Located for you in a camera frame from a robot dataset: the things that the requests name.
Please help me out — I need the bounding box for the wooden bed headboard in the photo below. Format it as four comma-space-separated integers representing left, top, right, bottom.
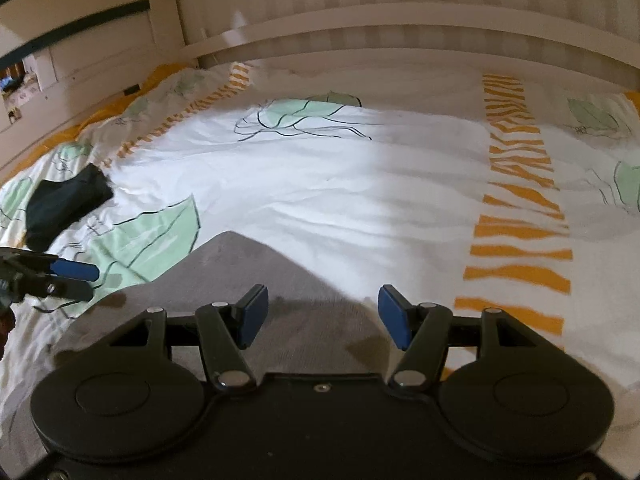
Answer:
172, 0, 640, 73

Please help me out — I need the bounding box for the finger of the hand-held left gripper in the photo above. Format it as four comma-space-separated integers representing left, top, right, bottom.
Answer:
15, 254, 100, 283
30, 278, 95, 302

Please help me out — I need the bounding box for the grey knitted hoodie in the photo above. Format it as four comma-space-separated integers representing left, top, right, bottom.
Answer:
0, 230, 401, 463

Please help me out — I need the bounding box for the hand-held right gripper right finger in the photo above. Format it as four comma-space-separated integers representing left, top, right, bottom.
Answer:
377, 284, 542, 392

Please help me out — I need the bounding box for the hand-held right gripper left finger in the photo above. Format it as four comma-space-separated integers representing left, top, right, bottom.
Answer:
107, 284, 270, 392

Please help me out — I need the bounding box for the black folded cloth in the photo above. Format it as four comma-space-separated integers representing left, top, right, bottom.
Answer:
25, 163, 115, 254

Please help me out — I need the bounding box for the white leaf-print quilt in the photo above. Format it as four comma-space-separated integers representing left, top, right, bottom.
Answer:
0, 60, 640, 411

